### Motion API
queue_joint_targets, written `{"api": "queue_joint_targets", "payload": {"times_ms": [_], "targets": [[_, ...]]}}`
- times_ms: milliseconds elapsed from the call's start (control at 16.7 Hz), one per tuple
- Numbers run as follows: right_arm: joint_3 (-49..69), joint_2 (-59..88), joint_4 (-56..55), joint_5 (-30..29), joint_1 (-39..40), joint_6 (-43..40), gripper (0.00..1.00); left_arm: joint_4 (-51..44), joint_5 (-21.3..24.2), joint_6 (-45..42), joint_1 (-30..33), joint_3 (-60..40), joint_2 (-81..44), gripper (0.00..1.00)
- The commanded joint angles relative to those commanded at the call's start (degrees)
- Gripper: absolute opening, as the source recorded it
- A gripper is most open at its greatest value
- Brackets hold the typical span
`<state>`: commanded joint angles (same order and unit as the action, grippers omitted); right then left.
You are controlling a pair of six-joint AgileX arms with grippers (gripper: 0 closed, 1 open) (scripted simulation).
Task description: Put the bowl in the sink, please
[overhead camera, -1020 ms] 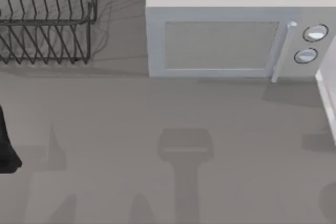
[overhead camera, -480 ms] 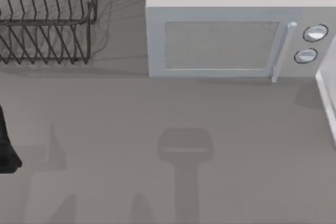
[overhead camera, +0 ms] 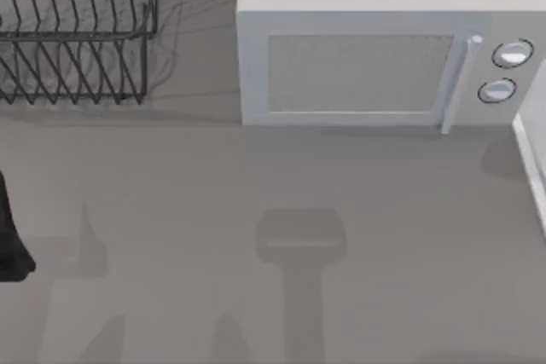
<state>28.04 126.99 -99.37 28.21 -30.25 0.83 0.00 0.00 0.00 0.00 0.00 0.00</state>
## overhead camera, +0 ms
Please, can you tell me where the pale microwave door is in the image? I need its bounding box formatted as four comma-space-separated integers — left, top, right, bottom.
238, 11, 464, 126

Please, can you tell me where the white microwave knob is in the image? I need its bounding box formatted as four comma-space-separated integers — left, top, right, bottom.
491, 38, 535, 69
477, 77, 518, 104

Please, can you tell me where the white sink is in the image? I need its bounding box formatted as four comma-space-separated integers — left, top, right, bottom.
512, 70, 546, 240

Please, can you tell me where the dark wire dish rack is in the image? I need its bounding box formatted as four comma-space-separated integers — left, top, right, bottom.
0, 0, 162, 106

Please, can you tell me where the pale microwave door handle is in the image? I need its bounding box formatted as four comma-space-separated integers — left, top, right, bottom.
441, 35, 484, 135

